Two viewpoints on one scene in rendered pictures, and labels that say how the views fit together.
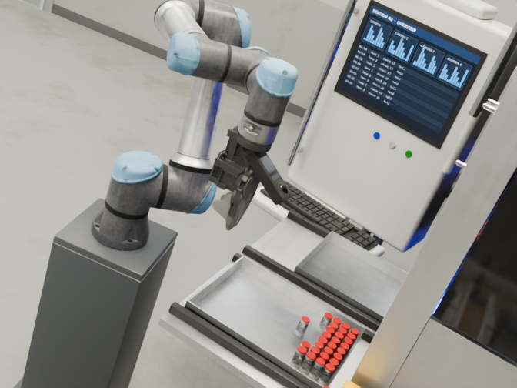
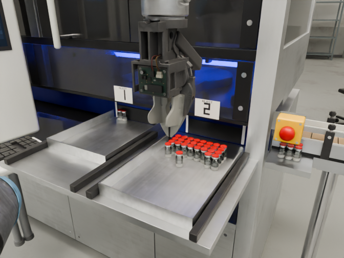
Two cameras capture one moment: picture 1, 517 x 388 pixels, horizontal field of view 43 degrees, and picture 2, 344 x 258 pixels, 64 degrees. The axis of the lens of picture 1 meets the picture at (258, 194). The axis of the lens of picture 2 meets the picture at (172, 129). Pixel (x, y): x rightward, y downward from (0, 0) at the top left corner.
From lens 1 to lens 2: 1.29 m
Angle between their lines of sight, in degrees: 70
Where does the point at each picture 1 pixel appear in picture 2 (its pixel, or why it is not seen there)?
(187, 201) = (13, 214)
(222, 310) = (173, 203)
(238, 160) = (170, 54)
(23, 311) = not seen: outside the picture
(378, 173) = not seen: outside the picture
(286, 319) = (165, 170)
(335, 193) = not seen: outside the picture
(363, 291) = (113, 137)
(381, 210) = (7, 120)
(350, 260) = (76, 139)
